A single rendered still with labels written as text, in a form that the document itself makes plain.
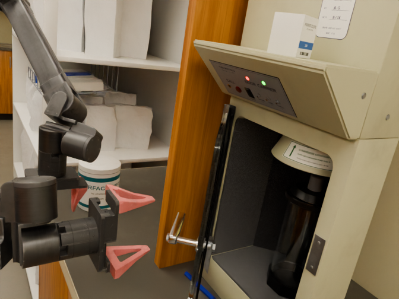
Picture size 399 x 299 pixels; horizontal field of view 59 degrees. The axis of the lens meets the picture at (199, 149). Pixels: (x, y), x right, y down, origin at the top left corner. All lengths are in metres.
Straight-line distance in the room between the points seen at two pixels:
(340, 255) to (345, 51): 0.34
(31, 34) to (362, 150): 0.75
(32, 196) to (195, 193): 0.46
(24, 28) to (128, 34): 0.89
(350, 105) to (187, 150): 0.42
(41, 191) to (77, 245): 0.10
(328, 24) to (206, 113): 0.34
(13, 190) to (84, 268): 0.45
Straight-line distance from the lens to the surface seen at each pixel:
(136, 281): 0.92
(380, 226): 1.09
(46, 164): 0.80
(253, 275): 0.88
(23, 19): 0.99
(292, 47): 0.56
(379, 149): 0.63
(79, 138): 0.75
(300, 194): 0.74
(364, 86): 0.54
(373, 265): 1.13
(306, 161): 0.67
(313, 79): 0.49
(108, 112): 1.72
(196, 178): 0.87
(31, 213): 0.54
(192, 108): 0.80
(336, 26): 0.62
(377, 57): 0.57
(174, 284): 0.92
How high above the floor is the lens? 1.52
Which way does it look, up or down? 18 degrees down
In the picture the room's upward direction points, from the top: 9 degrees clockwise
